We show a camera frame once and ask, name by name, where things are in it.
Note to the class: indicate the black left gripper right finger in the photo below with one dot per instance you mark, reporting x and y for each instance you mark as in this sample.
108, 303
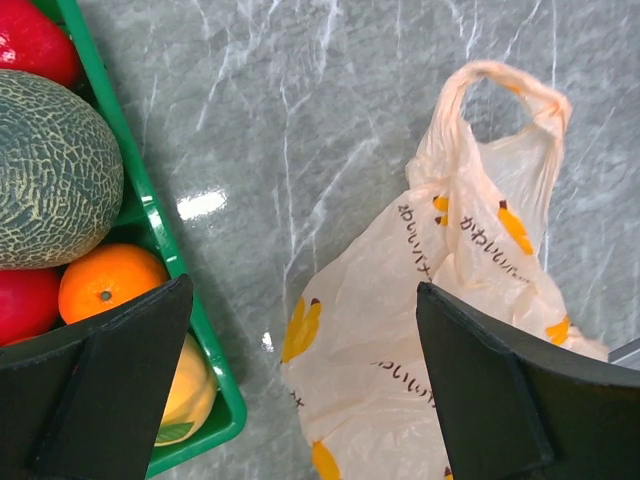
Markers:
513, 406

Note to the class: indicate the fake orange mandarin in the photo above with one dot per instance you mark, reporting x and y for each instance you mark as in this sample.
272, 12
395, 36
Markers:
108, 276

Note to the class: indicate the orange banana-print plastic bag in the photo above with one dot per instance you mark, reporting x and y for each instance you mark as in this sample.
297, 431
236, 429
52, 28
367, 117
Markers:
471, 221

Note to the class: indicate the red fake apple top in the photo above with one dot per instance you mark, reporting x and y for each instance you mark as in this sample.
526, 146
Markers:
33, 43

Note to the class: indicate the green plastic fruit tray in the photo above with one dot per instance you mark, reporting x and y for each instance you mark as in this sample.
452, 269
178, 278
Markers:
142, 221

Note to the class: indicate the green netted fake melon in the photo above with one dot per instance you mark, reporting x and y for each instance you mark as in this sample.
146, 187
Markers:
62, 174

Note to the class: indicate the red fake apple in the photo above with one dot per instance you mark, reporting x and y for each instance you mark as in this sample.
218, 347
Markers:
33, 43
29, 303

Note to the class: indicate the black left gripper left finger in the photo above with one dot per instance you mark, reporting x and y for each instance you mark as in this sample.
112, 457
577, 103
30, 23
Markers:
86, 401

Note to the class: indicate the yellow fake lemon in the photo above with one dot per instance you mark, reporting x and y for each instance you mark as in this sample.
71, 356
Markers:
191, 396

